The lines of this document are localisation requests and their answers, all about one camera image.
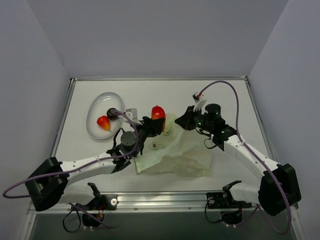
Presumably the red orange fake mango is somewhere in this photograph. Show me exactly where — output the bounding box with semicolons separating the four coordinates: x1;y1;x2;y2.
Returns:
151;105;166;132

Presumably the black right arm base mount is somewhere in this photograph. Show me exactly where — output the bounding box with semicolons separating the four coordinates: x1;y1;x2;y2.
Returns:
204;191;253;225

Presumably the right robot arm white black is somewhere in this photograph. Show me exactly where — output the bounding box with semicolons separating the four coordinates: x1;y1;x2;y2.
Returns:
174;103;302;216

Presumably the aluminium front rail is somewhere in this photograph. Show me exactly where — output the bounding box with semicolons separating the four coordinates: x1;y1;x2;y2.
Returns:
42;183;259;214

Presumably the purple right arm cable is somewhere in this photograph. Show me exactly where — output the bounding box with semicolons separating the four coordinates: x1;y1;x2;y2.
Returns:
197;80;293;235

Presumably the white oval ceramic plate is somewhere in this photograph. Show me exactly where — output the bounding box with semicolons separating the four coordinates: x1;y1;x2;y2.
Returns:
86;92;124;140

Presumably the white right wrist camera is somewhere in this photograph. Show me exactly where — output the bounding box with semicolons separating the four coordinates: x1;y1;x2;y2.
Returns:
192;92;207;112

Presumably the dark purple fake plum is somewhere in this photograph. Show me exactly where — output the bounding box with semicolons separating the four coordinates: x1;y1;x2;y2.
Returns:
106;107;119;121

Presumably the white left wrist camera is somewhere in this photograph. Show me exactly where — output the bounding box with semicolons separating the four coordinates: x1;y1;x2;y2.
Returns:
124;108;138;124

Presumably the pale green plastic bag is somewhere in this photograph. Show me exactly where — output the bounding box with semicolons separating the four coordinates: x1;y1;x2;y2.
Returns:
134;113;213;178

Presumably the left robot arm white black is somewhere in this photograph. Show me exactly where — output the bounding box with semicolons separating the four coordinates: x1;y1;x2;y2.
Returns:
25;116;166;212

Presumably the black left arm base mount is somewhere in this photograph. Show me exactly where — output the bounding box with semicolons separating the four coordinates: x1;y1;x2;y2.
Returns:
75;182;118;228

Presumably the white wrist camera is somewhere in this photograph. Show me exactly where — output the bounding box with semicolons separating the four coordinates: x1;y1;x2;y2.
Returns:
192;92;207;112
124;108;138;124

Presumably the red fake pear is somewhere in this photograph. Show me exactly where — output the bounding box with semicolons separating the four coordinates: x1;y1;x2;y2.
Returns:
96;115;111;132

